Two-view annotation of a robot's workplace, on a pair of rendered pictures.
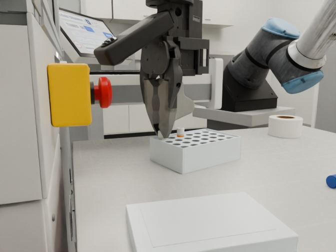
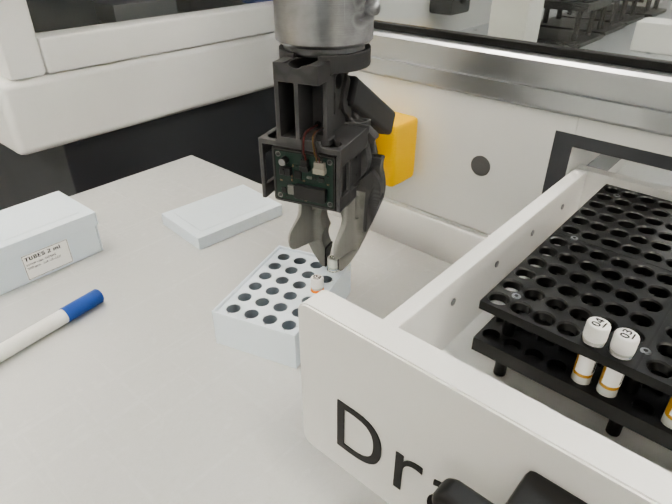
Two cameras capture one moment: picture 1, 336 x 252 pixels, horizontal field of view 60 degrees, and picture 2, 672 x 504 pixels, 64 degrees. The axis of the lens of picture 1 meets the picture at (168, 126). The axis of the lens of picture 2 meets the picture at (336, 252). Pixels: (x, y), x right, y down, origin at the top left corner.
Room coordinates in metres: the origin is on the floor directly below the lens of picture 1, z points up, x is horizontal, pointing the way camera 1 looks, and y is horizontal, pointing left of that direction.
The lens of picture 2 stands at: (0.84, -0.21, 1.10)
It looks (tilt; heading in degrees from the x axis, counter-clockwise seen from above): 32 degrees down; 150
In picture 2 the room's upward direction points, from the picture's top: straight up
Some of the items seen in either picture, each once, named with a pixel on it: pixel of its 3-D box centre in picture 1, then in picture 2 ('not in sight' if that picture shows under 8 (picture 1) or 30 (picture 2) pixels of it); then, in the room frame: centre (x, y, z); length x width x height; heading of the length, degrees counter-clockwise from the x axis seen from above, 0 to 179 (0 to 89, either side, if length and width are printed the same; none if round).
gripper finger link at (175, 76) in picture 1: (168, 78); not in sight; (0.43, 0.00, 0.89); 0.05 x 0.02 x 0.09; 36
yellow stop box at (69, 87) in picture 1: (72, 93); (378, 145); (0.36, 0.12, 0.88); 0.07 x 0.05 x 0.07; 18
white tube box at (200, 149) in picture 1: (195, 148); (286, 300); (0.46, -0.05, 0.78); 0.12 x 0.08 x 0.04; 126
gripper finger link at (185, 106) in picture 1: (178, 108); (306, 230); (0.45, -0.02, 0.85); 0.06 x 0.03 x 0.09; 126
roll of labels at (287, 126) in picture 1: (285, 126); not in sight; (0.64, -0.26, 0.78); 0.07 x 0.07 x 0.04
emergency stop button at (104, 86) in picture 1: (99, 92); not in sight; (0.37, 0.09, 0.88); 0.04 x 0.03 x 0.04; 18
